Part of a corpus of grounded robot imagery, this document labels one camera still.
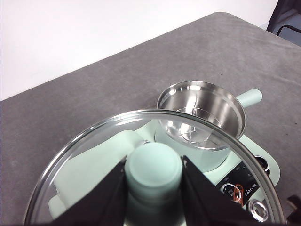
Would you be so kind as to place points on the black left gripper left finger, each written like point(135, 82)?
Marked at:
point(103, 202)

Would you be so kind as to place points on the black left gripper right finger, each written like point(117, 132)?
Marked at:
point(207, 202)

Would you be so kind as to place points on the glass pot lid green knob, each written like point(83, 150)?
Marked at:
point(152, 164)

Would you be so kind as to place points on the silver control knob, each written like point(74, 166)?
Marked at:
point(229, 188)
point(262, 162)

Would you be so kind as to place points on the green breakfast machine base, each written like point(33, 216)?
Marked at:
point(274, 170)

